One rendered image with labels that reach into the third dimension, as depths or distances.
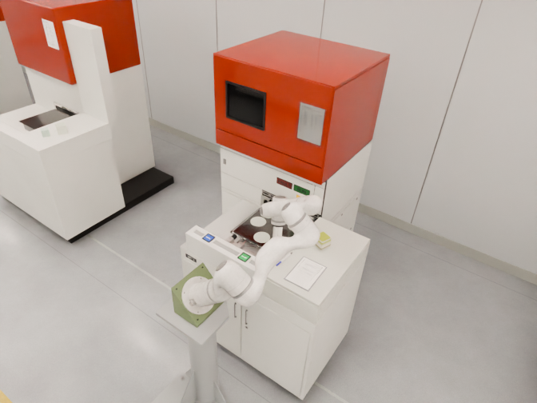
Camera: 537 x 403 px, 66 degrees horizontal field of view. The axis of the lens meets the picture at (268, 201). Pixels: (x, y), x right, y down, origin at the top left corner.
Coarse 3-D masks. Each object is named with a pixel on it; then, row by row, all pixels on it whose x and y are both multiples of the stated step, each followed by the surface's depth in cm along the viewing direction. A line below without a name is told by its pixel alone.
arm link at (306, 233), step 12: (300, 228) 185; (312, 228) 186; (276, 240) 184; (288, 240) 185; (300, 240) 186; (312, 240) 186; (264, 252) 183; (276, 252) 182; (288, 252) 186; (264, 264) 182; (264, 276) 182; (252, 288) 180; (240, 300) 180; (252, 300) 180
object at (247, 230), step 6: (252, 216) 268; (258, 216) 268; (246, 222) 262; (270, 222) 263; (240, 228) 257; (246, 228) 258; (252, 228) 258; (258, 228) 258; (264, 228) 258; (270, 228) 259; (240, 234) 252; (246, 234) 253; (252, 234) 253; (270, 234) 254; (282, 234) 254; (288, 234) 255; (252, 240) 249
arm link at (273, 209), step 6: (294, 198) 213; (264, 204) 227; (270, 204) 221; (276, 204) 219; (282, 204) 218; (264, 210) 225; (270, 210) 221; (276, 210) 219; (264, 216) 228; (270, 216) 222; (276, 216) 220
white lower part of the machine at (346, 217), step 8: (224, 192) 304; (360, 192) 317; (224, 200) 308; (232, 200) 303; (240, 200) 298; (352, 200) 307; (224, 208) 313; (344, 208) 297; (352, 208) 314; (336, 216) 289; (344, 216) 305; (352, 216) 323; (336, 224) 295; (344, 224) 312; (352, 224) 332
